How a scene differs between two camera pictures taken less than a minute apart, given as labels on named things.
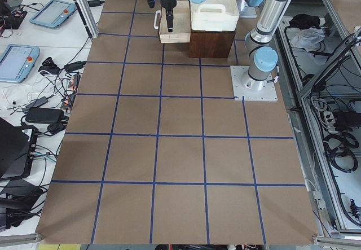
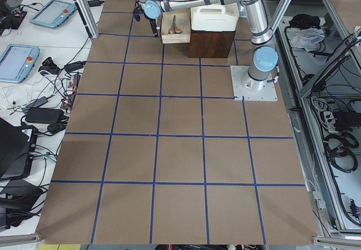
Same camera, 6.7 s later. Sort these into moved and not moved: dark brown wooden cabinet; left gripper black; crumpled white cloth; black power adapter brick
Moved: left gripper black
Not moved: crumpled white cloth; black power adapter brick; dark brown wooden cabinet
